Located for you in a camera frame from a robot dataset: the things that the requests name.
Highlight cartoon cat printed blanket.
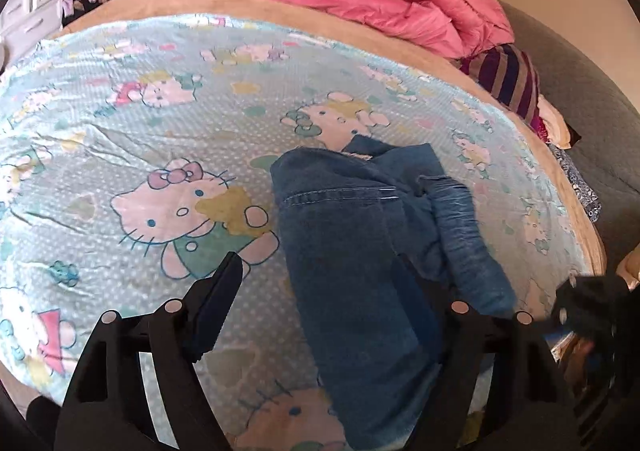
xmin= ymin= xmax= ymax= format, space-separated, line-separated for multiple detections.
xmin=0 ymin=13 xmax=591 ymax=451

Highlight pink quilted duvet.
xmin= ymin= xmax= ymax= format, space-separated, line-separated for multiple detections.
xmin=400 ymin=0 xmax=516 ymax=58

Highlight blue denim pants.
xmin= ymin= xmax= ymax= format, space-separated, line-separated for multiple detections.
xmin=270 ymin=133 xmax=519 ymax=451

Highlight purple striped cloth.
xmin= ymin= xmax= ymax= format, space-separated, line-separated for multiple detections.
xmin=460 ymin=43 xmax=544 ymax=130

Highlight floral patterned cloth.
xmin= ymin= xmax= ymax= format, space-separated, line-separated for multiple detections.
xmin=547 ymin=143 xmax=604 ymax=224

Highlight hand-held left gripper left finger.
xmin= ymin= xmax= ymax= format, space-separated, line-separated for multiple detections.
xmin=52 ymin=252 xmax=245 ymax=451

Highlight grey padded headboard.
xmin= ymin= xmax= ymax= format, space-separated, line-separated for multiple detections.
xmin=495 ymin=1 xmax=640 ymax=278

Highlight white drawer chest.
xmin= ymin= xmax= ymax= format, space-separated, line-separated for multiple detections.
xmin=0 ymin=0 xmax=67 ymax=48

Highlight cream cloth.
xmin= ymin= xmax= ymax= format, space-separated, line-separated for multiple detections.
xmin=537 ymin=98 xmax=574 ymax=150

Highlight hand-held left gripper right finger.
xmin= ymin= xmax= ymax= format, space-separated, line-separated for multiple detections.
xmin=399 ymin=255 xmax=587 ymax=451

